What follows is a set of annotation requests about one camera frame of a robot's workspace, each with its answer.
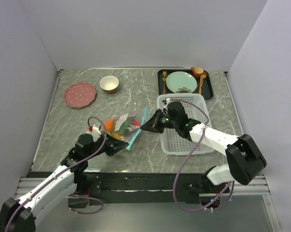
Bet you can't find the mint green plate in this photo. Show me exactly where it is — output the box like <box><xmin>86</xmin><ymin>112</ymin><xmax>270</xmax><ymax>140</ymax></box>
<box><xmin>166</xmin><ymin>71</ymin><xmax>197</xmax><ymax>93</ymax></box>

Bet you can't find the wooden spoon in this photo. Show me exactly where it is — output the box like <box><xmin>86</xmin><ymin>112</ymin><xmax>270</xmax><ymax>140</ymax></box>
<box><xmin>199</xmin><ymin>71</ymin><xmax>208</xmax><ymax>83</ymax></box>

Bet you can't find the white plastic mesh basket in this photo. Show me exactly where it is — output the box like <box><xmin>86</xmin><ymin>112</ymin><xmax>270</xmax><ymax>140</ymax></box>
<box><xmin>156</xmin><ymin>93</ymin><xmax>216</xmax><ymax>155</ymax></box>

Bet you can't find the pink dotted plate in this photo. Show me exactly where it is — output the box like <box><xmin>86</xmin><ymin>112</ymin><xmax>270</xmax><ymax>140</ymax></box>
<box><xmin>64</xmin><ymin>82</ymin><xmax>97</xmax><ymax>108</ymax></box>

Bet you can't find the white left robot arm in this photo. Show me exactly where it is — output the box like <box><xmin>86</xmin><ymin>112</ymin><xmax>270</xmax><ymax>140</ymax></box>
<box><xmin>0</xmin><ymin>133</ymin><xmax>129</xmax><ymax>232</ymax></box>

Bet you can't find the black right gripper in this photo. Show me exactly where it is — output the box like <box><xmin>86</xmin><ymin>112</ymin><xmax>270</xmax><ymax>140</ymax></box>
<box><xmin>141</xmin><ymin>108</ymin><xmax>179</xmax><ymax>133</ymax></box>

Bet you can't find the clear zip top bag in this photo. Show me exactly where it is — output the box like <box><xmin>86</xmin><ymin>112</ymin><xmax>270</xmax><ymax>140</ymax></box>
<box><xmin>104</xmin><ymin>107</ymin><xmax>149</xmax><ymax>150</ymax></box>

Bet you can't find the red toy chili pepper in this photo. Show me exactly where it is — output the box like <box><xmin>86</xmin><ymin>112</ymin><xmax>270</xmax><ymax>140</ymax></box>
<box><xmin>128</xmin><ymin>119</ymin><xmax>141</xmax><ymax>130</ymax></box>

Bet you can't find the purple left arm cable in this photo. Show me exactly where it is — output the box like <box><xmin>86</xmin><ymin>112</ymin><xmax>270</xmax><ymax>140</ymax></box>
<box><xmin>4</xmin><ymin>116</ymin><xmax>107</xmax><ymax>232</ymax></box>

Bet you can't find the brown ceramic cup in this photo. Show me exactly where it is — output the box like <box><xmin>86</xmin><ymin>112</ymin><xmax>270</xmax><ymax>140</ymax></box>
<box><xmin>191</xmin><ymin>67</ymin><xmax>208</xmax><ymax>78</ymax></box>

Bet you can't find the aluminium front rail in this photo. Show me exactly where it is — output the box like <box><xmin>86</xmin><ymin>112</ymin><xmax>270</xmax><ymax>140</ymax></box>
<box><xmin>14</xmin><ymin>176</ymin><xmax>270</xmax><ymax>199</ymax></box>

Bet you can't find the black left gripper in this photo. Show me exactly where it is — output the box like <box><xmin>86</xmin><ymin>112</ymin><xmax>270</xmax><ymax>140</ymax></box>
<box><xmin>85</xmin><ymin>131</ymin><xmax>128</xmax><ymax>160</ymax></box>

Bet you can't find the gold fork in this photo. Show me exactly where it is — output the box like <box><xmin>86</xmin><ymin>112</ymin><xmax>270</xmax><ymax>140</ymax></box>
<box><xmin>162</xmin><ymin>71</ymin><xmax>167</xmax><ymax>94</ymax></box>

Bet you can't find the yellow toy lemon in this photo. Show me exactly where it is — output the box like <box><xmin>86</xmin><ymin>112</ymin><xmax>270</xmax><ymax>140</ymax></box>
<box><xmin>112</xmin><ymin>131</ymin><xmax>124</xmax><ymax>140</ymax></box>

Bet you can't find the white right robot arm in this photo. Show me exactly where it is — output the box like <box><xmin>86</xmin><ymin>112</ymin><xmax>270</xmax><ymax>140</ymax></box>
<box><xmin>140</xmin><ymin>101</ymin><xmax>267</xmax><ymax>192</ymax></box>

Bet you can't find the black serving tray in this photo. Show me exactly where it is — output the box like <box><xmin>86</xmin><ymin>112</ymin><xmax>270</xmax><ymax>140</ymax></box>
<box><xmin>157</xmin><ymin>69</ymin><xmax>200</xmax><ymax>95</ymax></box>

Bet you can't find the floral paper bowl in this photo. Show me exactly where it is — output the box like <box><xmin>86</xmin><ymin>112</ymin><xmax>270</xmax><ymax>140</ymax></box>
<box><xmin>99</xmin><ymin>75</ymin><xmax>119</xmax><ymax>94</ymax></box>

